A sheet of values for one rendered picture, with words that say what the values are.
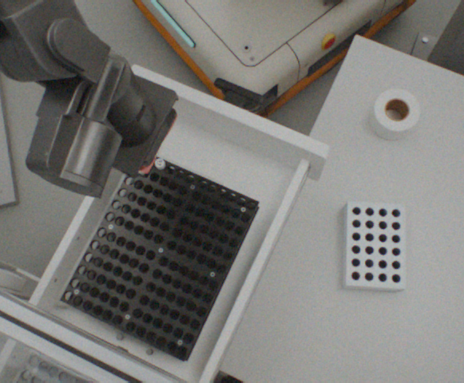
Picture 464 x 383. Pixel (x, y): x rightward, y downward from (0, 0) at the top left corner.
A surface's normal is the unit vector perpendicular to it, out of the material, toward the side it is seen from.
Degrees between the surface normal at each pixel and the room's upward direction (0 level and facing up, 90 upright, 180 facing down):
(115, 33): 0
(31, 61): 67
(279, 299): 0
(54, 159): 54
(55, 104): 36
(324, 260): 0
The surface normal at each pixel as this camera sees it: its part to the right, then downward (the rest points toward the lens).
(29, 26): 0.74, 0.07
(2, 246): -0.04, -0.25
